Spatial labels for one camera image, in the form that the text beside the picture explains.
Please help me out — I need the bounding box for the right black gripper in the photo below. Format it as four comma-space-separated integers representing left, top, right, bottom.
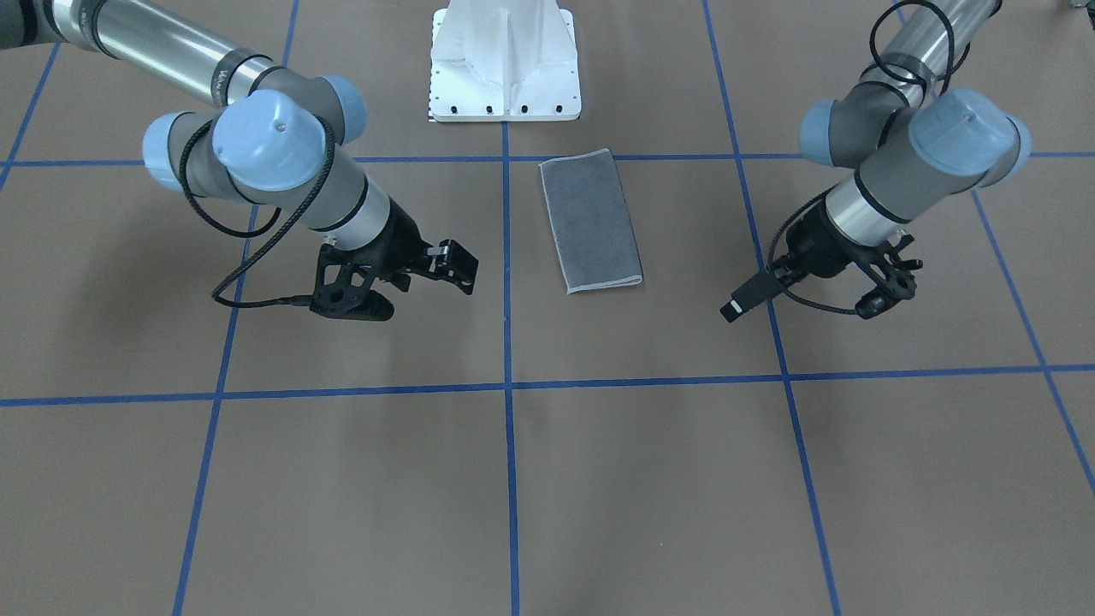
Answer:
351, 199, 480, 297

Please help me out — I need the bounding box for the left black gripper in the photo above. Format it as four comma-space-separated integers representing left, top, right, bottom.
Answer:
719, 205, 879, 323

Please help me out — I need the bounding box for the pink and grey towel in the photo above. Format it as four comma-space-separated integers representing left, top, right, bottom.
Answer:
537, 148, 644, 295

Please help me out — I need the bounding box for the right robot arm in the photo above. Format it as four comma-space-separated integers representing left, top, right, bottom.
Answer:
3, 1, 479, 313

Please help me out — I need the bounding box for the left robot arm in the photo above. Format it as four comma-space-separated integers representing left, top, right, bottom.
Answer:
722, 1, 1033, 321

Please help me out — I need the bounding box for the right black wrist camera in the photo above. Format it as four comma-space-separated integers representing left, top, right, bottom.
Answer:
308, 243, 394, 321

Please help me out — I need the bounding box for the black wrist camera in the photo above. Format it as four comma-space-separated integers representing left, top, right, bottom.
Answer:
308, 243, 394, 321
852, 230, 924, 319

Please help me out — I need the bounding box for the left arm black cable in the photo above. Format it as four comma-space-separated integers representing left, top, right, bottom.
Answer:
767, 0, 976, 316

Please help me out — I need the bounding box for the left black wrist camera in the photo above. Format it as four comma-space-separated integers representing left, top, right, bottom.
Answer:
852, 230, 924, 319

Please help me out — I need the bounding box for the white central pedestal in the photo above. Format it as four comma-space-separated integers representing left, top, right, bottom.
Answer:
428, 1, 583, 123

